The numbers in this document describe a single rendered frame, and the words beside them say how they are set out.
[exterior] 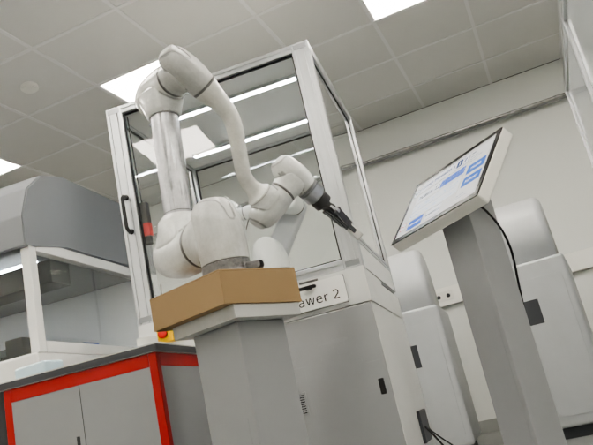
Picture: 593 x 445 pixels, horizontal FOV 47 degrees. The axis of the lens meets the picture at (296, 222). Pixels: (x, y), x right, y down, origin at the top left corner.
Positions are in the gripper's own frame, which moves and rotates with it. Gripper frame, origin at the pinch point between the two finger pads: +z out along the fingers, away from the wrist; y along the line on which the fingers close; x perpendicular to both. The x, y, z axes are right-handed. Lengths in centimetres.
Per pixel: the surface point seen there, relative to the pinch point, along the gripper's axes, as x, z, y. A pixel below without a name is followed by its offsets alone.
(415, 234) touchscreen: -6.7, 9.7, -25.6
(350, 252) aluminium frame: 4.3, 8.3, 10.5
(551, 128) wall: -249, 164, 209
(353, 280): 12.7, 15.2, 7.9
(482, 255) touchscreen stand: -10, 24, -47
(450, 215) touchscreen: -12.7, 7.2, -44.9
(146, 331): 78, -27, 60
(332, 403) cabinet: 56, 37, 5
